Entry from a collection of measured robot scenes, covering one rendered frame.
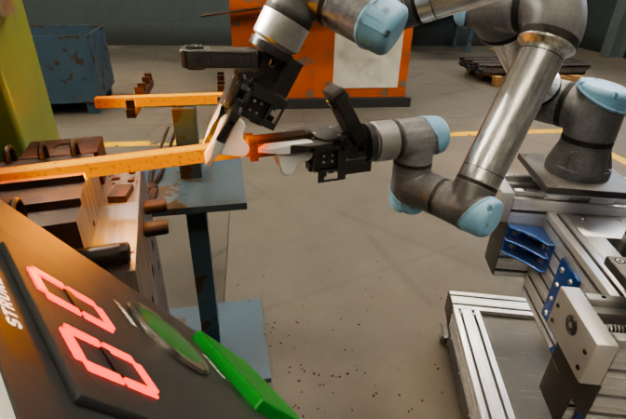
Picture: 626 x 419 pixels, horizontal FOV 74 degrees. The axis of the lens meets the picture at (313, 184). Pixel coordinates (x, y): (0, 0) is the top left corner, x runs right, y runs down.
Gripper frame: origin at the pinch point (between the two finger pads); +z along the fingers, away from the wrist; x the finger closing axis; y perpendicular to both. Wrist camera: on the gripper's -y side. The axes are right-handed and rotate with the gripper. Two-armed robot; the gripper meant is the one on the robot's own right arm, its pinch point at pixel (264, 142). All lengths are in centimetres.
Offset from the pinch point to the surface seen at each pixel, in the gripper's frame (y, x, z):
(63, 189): 1.8, -4.4, 29.5
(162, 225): 13.0, 0.2, 18.0
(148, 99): 2.1, 40.3, 18.6
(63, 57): 47, 366, 98
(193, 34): 85, 763, -44
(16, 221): -15, -44, 21
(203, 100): 2.9, 38.9, 6.0
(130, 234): 9.4, -6.7, 22.1
